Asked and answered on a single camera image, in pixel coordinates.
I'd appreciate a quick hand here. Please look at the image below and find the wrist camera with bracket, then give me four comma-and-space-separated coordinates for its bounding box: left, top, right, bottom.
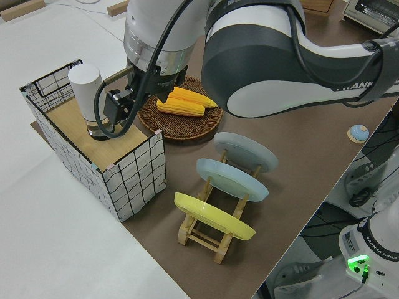
102, 69, 134, 126

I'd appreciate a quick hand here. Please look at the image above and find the light blue call bell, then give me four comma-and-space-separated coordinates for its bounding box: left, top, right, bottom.
347, 123, 370, 144

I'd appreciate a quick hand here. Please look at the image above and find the brown table mat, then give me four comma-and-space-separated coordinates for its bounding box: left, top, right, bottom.
29, 0, 399, 299

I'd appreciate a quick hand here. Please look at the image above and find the wooden block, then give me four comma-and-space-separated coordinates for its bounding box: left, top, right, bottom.
0, 0, 45, 22
107, 0, 146, 17

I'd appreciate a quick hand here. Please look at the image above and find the yellow corn cob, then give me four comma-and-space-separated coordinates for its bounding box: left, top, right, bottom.
156, 95, 206, 118
166, 86, 218, 109

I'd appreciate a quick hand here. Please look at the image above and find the round wicker tray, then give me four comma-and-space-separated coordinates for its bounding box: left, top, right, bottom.
137, 75, 224, 143

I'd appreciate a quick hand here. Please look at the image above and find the white water bottle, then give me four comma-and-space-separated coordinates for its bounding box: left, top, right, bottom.
67, 64, 110, 141

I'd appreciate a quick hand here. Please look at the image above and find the cream toaster oven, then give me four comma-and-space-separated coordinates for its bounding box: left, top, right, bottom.
341, 0, 399, 36

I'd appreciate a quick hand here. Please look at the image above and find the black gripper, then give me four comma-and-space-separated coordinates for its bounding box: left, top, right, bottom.
128, 64, 189, 107

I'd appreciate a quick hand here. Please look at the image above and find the grey plate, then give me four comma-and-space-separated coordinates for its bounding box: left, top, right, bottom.
213, 131, 279, 174

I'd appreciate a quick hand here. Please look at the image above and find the wooden cabinet box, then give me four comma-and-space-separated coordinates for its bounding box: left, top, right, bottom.
300, 0, 334, 16

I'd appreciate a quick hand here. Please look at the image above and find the black power adapter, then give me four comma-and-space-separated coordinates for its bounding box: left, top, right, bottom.
349, 189, 375, 208

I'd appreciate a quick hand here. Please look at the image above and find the wire basket with grid liner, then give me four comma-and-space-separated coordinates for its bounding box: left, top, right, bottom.
19, 58, 168, 223

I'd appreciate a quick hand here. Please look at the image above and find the wooden basket lid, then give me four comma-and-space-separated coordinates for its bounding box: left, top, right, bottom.
45, 88, 148, 171

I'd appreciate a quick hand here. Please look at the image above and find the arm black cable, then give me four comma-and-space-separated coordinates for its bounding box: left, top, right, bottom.
95, 0, 399, 140

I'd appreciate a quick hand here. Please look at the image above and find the yellow plate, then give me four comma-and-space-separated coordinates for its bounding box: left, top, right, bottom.
173, 192, 257, 241

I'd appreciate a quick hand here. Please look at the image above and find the light blue plate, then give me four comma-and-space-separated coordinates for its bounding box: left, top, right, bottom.
195, 158, 270, 202

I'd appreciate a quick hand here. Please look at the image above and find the wooden plate rack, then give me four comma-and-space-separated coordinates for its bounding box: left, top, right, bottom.
177, 148, 263, 265

